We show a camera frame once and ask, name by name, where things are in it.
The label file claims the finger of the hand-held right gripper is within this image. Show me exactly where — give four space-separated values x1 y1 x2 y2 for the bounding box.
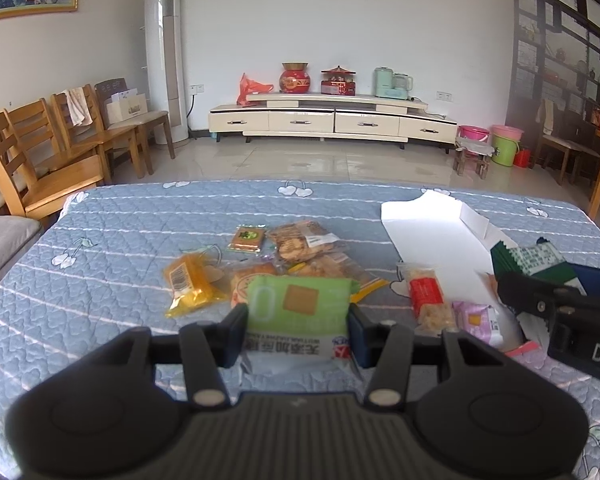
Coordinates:
496 272 600 322

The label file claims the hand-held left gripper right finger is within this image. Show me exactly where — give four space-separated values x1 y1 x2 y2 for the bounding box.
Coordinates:
347 305 486 407

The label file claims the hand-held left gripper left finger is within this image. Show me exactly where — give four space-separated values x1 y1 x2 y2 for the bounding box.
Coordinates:
105 304 251 407

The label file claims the dark green white snack packet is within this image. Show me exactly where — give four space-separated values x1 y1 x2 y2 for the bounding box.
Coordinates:
490 241 581 288

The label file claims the small tan label biscuit packet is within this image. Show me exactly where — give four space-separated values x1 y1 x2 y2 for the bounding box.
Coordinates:
229 262 278 309

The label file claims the purple snack packet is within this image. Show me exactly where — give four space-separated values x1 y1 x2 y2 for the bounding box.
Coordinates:
452 301 506 347

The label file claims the light green snack packet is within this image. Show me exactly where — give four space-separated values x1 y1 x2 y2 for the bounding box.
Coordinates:
242 276 356 376

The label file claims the blue snack packet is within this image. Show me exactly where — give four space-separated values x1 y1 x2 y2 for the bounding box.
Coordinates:
574 266 600 301

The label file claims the orange snack packet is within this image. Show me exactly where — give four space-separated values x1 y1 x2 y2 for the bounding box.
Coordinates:
162 253 231 318

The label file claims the clear cracker bag yellow strip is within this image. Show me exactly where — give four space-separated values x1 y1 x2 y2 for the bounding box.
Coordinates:
285 255 388 304

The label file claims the rice cracker packet red label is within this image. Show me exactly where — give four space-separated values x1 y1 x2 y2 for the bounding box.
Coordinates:
404 266 458 336

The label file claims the small brown biscuit packet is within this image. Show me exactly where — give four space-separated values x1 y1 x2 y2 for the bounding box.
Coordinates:
227 226 267 253

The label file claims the clear bag of round cookies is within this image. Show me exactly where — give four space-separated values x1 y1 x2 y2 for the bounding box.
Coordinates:
266 221 348 266

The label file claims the white cardboard box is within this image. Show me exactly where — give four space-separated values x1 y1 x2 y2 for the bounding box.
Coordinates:
380 190 551 357

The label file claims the green bucket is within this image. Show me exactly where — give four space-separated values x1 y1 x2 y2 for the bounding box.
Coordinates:
491 125 523 167

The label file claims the dark wooden chair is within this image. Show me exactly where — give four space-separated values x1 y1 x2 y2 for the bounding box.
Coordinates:
94 77 177 161
535 97 600 186

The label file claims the small wooden stool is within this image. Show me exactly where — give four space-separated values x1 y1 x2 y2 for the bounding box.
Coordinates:
454 137 493 179

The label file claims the pink bucket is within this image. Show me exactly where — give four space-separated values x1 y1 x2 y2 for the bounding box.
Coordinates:
458 125 491 143

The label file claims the cream TV cabinet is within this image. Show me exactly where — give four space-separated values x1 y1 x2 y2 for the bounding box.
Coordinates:
208 92 458 150

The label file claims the light wooden chair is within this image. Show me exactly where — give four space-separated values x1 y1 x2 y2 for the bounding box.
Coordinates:
4 97 106 171
50 85 153 178
0 110 106 221

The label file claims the red plastic bag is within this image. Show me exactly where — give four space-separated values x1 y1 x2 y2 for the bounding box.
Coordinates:
237 73 274 107

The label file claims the white box on chair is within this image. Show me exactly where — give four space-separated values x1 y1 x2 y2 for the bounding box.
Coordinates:
105 89 147 128

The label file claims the mint green kitchen appliance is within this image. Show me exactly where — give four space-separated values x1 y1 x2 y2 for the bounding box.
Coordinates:
372 66 415 100

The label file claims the red gift box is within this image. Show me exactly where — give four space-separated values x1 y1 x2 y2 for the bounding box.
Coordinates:
321 65 357 97

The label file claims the red round pot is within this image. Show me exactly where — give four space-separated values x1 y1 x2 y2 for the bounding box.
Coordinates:
280 62 311 94

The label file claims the dark display shelf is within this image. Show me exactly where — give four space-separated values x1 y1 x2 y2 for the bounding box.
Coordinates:
505 0 600 181

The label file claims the white towel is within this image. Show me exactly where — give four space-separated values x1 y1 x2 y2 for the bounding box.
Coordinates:
64 87 93 127

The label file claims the white standing air conditioner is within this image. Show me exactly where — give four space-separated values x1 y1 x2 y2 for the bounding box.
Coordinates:
145 0 189 143

